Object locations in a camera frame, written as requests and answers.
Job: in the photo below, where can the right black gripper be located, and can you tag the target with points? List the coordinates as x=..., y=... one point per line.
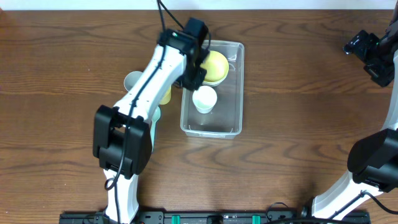
x=356, y=45

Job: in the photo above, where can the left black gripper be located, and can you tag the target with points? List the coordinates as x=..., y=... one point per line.
x=193, y=79

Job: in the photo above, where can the white plastic bowl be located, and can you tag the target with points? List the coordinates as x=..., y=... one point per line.
x=212, y=84

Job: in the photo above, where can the cream plastic cup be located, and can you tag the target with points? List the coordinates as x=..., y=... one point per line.
x=204, y=99

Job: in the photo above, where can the yellow plastic bowl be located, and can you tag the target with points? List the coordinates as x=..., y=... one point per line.
x=216, y=66

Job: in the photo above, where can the grey plastic cup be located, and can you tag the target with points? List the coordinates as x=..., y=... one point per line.
x=131, y=79

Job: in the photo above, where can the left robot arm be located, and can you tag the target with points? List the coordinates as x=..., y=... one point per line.
x=122, y=141

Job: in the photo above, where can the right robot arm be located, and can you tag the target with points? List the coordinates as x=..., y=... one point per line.
x=372, y=161

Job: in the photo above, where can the clear plastic container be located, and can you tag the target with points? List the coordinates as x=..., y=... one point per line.
x=225, y=120

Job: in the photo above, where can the yellow plastic cup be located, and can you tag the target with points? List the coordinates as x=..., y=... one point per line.
x=166, y=98

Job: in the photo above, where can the teal plastic spoon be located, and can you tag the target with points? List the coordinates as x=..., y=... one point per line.
x=156, y=116

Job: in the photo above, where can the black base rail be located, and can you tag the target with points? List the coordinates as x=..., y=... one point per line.
x=271, y=215

